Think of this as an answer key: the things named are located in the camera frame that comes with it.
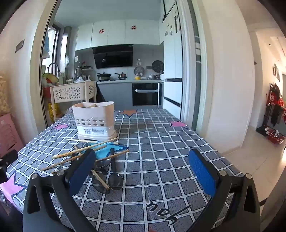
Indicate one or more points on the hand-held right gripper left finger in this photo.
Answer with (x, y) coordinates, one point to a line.
(82, 169)

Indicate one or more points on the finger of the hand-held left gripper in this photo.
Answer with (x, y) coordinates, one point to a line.
(9, 157)

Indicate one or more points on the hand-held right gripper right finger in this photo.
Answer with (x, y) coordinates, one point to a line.
(202, 174)

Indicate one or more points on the wooden chopstick with patterned end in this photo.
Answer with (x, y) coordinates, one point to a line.
(78, 152)

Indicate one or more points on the dark translucent spoon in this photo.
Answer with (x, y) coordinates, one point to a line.
(115, 181)
(98, 188)
(102, 166)

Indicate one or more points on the beige plastic utensil holder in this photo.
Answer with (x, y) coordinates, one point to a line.
(96, 118)

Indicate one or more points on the pink folding stool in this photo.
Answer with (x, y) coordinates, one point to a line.
(10, 133)

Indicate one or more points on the grey checked tablecloth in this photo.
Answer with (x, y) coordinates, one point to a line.
(156, 156)

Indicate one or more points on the bag of pale balls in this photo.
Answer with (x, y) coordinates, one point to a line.
(4, 96)

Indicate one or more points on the gold foil package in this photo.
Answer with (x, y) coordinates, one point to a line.
(54, 109)

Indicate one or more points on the red plastic basin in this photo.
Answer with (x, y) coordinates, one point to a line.
(46, 91)

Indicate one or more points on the beige flower-cutout storage cart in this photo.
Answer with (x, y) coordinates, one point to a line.
(67, 92)

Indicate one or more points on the red box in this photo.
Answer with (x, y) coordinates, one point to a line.
(276, 138)

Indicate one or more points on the grey base cabinet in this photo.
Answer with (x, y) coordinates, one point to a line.
(116, 93)

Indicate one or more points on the white plastic bag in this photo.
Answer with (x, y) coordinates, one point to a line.
(78, 79)

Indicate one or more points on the yellow green produce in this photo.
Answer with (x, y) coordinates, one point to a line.
(51, 77)

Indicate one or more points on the black built-in oven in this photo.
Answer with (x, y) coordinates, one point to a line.
(145, 96)

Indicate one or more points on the black wok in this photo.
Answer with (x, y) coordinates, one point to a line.
(104, 75)

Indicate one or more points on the metal kitchen rack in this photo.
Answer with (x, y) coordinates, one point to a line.
(78, 71)

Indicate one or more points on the dark cooking pot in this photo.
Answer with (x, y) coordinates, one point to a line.
(121, 76)

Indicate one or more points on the metal kitchen faucet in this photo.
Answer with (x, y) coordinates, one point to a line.
(53, 63)

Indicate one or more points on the red hanging decoration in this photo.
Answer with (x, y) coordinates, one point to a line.
(273, 98)

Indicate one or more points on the hanging plastic bag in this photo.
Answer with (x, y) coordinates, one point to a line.
(67, 60)

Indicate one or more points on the round hanging strainer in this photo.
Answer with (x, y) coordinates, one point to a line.
(139, 71)

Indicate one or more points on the black range hood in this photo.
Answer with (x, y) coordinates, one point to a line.
(111, 58)

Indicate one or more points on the black round hanging pan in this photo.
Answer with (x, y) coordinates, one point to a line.
(157, 65)

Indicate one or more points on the blue white hanging cloth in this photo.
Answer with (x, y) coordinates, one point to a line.
(45, 45)

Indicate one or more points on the white refrigerator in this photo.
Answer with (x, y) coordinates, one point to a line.
(173, 55)

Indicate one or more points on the red cabinet decal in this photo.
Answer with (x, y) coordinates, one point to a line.
(133, 27)
(101, 30)

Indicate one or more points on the grey wall switch panel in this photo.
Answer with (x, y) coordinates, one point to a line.
(19, 46)

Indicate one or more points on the dark wall frames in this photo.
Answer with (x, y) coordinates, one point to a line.
(276, 71)

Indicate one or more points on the white wall cabinets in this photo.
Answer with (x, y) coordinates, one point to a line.
(116, 33)

